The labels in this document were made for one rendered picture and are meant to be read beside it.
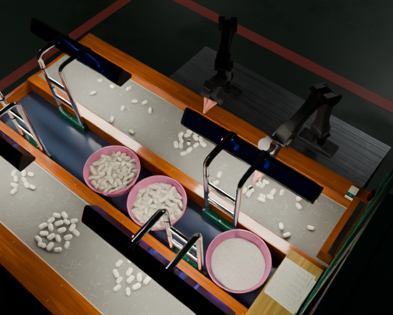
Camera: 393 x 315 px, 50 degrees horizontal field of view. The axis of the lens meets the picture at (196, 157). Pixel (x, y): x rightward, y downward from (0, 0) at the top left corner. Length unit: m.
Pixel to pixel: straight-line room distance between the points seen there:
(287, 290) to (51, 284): 0.93
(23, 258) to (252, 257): 0.95
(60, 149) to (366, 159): 1.53
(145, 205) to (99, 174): 0.28
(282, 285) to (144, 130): 1.00
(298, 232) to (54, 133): 1.33
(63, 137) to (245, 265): 1.15
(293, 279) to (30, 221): 1.15
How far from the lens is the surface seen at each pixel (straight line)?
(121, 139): 2.09
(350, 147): 2.25
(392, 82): 3.63
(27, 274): 1.89
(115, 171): 2.04
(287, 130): 1.86
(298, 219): 1.90
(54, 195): 2.04
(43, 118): 2.42
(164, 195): 1.94
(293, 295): 1.73
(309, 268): 1.78
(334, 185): 1.99
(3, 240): 1.99
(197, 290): 1.37
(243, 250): 1.81
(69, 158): 2.21
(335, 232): 1.77
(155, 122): 2.16
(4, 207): 2.10
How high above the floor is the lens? 2.42
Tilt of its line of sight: 56 degrees down
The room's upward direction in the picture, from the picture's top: 3 degrees counter-clockwise
